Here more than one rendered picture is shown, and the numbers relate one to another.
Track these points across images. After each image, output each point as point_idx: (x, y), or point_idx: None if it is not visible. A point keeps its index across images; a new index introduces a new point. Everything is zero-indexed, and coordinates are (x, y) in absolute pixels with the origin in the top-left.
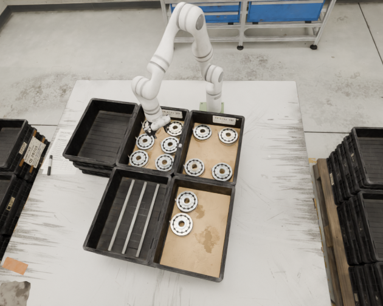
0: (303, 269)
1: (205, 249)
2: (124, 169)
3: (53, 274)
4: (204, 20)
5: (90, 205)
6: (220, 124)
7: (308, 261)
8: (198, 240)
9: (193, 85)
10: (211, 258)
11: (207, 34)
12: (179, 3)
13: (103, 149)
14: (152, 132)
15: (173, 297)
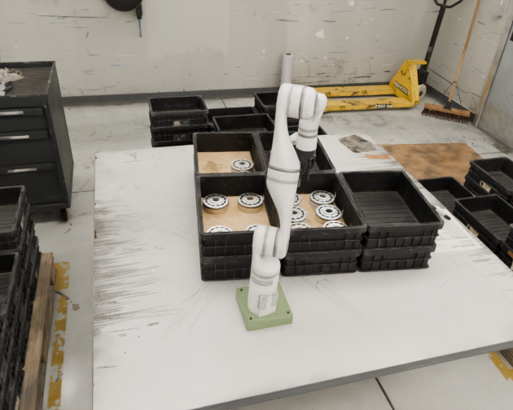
0: (116, 190)
1: (213, 162)
2: (323, 170)
3: (340, 158)
4: (276, 106)
5: None
6: (235, 250)
7: (111, 195)
8: (221, 165)
9: (331, 364)
10: (205, 159)
11: (274, 137)
12: (312, 89)
13: (376, 206)
14: (307, 167)
15: None
